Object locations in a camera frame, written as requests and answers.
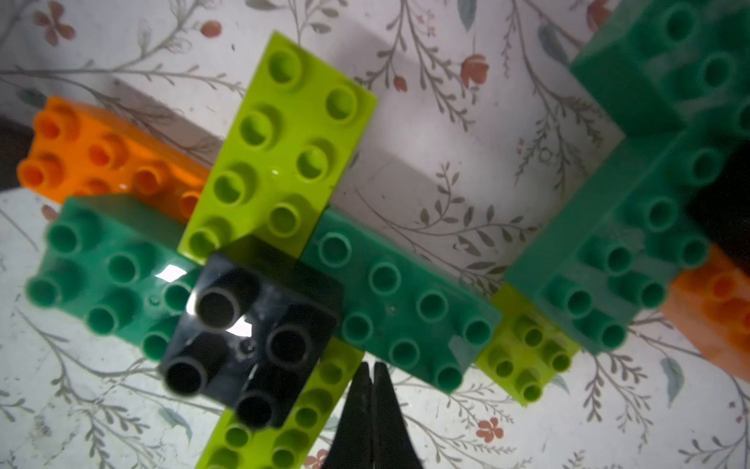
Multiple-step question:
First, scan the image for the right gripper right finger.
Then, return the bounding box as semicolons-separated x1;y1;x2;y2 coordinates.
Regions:
372;363;423;469

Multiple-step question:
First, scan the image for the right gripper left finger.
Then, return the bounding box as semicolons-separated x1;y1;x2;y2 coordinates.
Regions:
321;363;373;469

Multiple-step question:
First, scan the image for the lime lego brick bottom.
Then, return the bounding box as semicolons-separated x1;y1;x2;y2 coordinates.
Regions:
194;336;365;469

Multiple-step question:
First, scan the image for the lime lego brick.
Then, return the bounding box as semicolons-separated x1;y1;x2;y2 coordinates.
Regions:
475;283;580;406
178;32;378;264
194;336;365;469

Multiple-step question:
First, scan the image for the dark green lego brick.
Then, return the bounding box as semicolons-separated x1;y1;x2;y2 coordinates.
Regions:
505;127;746;355
570;1;749;140
25;195;200;361
301;207;502;394

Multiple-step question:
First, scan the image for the black small lego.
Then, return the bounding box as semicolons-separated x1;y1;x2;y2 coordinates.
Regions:
159;234;344;430
687;142;749;275

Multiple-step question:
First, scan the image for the dark green lego brick top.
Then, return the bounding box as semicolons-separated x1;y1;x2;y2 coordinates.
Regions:
505;127;746;355

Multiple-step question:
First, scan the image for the orange lego brick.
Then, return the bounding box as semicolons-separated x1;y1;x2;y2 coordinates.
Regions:
17;97;209;224
660;245;749;381

